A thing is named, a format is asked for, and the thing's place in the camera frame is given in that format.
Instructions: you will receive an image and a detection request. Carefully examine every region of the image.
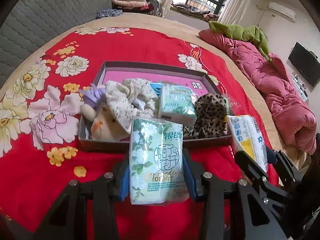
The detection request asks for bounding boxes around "white yellow wipes packet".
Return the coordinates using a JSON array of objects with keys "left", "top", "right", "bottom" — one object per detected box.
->
[{"left": 226, "top": 115, "right": 268, "bottom": 173}]

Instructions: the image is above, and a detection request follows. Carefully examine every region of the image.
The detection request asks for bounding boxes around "green tissue pack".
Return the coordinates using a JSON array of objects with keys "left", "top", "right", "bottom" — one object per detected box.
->
[
  {"left": 129, "top": 117, "right": 189, "bottom": 205},
  {"left": 158, "top": 85, "right": 197, "bottom": 127}
]

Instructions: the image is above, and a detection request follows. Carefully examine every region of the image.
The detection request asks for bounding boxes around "leopard print scrunchie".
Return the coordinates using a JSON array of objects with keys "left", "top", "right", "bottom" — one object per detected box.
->
[{"left": 183, "top": 93, "right": 229, "bottom": 139}]

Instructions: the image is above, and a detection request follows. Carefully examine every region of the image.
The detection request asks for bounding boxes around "white floral scrunchie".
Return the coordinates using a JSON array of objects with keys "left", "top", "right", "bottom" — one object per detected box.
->
[{"left": 105, "top": 78, "right": 159, "bottom": 133}]

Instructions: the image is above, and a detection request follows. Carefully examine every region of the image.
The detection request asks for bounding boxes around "green sponge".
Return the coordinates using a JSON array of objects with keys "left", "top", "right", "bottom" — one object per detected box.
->
[{"left": 222, "top": 94, "right": 242, "bottom": 115}]

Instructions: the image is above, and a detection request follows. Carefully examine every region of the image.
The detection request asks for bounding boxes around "plush toy with purple bow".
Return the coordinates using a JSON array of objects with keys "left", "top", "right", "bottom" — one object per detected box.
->
[{"left": 79, "top": 83, "right": 129, "bottom": 141}]

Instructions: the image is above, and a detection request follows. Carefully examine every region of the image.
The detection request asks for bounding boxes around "beige bed sheet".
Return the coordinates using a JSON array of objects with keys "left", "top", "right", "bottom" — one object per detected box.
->
[{"left": 1, "top": 13, "right": 308, "bottom": 170}]

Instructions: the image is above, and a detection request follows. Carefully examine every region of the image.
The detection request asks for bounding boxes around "pink quilted comforter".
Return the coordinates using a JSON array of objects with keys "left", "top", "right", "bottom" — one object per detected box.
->
[{"left": 199, "top": 29, "right": 317, "bottom": 154}]

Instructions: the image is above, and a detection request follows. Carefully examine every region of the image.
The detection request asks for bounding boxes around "tv cabinet with items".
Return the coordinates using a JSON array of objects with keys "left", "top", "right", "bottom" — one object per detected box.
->
[{"left": 291, "top": 74, "right": 309, "bottom": 105}]

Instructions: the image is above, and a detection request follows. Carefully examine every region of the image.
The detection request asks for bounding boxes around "red floral blanket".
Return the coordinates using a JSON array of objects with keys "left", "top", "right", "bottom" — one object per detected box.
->
[{"left": 1, "top": 27, "right": 263, "bottom": 231}]

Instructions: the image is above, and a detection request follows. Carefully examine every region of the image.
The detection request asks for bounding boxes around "shallow grey box tray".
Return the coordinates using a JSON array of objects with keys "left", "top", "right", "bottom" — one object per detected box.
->
[{"left": 79, "top": 61, "right": 221, "bottom": 153}]

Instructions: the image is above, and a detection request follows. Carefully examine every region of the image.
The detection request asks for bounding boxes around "green blanket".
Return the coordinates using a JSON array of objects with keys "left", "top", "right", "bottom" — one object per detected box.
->
[{"left": 209, "top": 21, "right": 272, "bottom": 62}]

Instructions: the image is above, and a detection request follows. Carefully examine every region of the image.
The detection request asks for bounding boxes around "white air conditioner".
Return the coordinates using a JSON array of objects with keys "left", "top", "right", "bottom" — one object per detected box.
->
[{"left": 256, "top": 2, "right": 297, "bottom": 22}]

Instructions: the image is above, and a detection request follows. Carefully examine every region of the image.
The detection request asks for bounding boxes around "right white curtain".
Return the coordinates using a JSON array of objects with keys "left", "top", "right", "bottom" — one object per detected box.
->
[{"left": 218, "top": 0, "right": 251, "bottom": 24}]

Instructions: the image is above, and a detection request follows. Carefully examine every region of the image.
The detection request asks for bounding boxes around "bedding on window sill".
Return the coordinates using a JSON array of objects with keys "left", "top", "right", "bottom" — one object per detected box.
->
[{"left": 171, "top": 3, "right": 219, "bottom": 22}]

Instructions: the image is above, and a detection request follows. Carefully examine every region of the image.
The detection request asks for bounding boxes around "stack of folded blankets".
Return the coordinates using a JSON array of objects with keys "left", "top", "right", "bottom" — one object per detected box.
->
[{"left": 111, "top": 0, "right": 159, "bottom": 15}]

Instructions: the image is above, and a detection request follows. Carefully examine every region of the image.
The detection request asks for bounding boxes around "blue patterned cloth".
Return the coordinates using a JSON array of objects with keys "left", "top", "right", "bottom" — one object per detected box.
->
[{"left": 95, "top": 9, "right": 123, "bottom": 20}]

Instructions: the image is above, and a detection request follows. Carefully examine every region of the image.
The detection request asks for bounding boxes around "grey quilted headboard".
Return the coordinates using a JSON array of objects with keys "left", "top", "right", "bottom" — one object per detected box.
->
[{"left": 1, "top": 0, "right": 111, "bottom": 85}]

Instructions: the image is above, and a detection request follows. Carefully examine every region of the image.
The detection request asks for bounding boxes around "black wall television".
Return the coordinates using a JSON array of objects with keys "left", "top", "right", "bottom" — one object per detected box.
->
[{"left": 288, "top": 42, "right": 319, "bottom": 87}]

